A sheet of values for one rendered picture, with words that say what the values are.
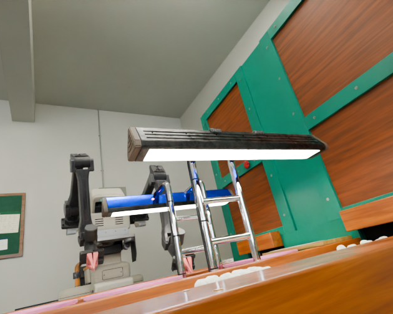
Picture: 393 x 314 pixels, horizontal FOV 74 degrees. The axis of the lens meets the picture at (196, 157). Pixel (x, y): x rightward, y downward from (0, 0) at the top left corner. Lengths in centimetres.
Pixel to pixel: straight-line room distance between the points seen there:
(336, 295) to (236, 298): 11
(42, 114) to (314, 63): 321
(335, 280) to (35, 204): 314
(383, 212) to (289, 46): 80
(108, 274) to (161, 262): 167
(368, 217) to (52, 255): 283
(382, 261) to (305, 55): 103
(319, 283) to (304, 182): 95
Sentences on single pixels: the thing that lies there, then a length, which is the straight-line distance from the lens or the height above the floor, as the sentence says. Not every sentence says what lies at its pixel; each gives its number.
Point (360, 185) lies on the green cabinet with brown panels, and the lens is 109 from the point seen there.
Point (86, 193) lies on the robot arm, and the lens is 143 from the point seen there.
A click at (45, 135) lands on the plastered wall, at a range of 362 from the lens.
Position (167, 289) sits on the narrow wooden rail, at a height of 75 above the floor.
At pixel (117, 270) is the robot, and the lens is 180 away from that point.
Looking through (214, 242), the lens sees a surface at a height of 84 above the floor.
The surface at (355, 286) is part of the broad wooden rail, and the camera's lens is 33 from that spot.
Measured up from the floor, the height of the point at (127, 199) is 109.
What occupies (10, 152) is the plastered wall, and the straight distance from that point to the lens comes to 352.
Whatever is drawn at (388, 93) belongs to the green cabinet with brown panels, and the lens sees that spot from 105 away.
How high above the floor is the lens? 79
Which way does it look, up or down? 22 degrees up
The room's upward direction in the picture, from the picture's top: 12 degrees counter-clockwise
